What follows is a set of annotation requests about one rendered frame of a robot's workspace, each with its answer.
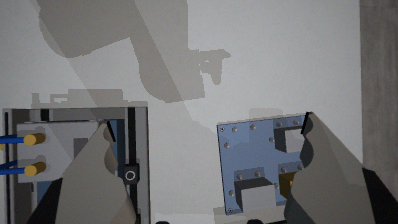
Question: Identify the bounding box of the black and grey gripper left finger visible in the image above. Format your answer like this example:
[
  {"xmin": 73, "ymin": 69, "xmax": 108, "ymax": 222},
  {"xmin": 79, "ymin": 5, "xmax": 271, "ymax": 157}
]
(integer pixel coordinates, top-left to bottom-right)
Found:
[{"xmin": 26, "ymin": 121, "xmax": 136, "ymax": 224}]

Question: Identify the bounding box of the yellow brass block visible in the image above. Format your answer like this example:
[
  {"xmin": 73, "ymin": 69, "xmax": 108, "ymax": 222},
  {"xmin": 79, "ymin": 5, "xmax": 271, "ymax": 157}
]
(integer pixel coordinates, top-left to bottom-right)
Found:
[{"xmin": 278, "ymin": 171, "xmax": 298, "ymax": 199}]

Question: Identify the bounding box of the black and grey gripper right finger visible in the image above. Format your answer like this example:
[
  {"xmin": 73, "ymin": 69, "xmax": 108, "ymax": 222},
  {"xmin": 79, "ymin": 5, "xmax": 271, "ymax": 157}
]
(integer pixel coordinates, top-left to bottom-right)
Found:
[{"xmin": 284, "ymin": 112, "xmax": 398, "ymax": 224}]

